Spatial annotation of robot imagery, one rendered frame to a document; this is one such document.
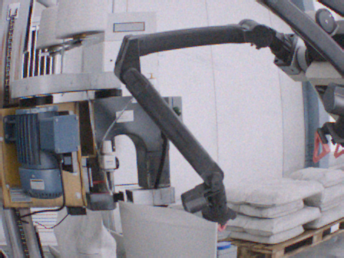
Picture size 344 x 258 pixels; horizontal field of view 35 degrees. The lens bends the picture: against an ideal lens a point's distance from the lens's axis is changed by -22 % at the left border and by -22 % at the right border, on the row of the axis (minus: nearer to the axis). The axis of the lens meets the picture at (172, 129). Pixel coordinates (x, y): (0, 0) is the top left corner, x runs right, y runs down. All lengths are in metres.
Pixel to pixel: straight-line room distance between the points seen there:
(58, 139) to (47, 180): 0.13
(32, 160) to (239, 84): 5.60
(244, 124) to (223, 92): 0.43
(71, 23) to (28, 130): 0.32
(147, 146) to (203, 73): 4.91
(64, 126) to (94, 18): 0.31
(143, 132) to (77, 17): 0.49
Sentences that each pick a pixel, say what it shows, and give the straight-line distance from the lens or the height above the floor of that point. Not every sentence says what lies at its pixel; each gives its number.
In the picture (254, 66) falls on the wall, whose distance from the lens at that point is 7.23.
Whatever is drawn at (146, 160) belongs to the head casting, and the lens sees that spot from 1.94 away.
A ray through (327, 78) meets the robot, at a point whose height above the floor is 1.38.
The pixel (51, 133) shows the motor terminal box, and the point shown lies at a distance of 1.53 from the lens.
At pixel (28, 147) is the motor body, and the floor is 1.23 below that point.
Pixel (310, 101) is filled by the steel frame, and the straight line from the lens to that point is 7.78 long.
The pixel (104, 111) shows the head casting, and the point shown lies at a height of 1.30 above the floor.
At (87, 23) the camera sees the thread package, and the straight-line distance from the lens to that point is 1.65.
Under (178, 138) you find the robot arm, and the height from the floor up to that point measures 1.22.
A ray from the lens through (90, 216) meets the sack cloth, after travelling 2.17.
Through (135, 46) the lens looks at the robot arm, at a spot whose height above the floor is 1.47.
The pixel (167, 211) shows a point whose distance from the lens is 1.71.
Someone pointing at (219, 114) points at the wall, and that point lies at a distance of 6.90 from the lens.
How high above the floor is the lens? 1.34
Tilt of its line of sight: 3 degrees down
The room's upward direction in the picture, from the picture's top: 3 degrees counter-clockwise
